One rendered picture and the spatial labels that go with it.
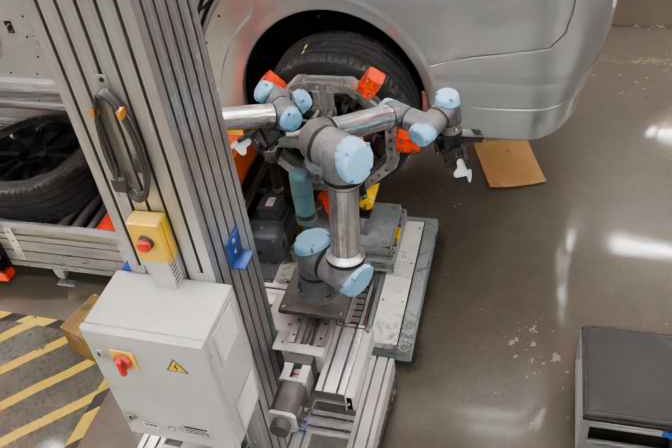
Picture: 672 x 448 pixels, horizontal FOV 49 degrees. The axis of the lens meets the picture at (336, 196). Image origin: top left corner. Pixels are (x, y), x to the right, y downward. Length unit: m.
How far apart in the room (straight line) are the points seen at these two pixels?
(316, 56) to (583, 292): 1.61
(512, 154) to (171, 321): 2.74
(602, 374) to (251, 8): 1.90
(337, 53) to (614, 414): 1.63
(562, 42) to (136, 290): 1.75
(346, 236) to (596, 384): 1.14
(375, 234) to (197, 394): 1.66
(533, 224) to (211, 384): 2.28
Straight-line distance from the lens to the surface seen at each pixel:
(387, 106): 2.30
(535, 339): 3.35
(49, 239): 3.76
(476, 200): 3.96
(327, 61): 2.89
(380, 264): 3.44
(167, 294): 1.98
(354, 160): 1.94
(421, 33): 2.90
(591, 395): 2.80
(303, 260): 2.29
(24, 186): 3.85
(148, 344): 1.91
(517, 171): 4.14
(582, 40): 2.94
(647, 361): 2.93
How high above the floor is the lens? 2.61
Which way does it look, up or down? 40 degrees down
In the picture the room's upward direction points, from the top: 8 degrees counter-clockwise
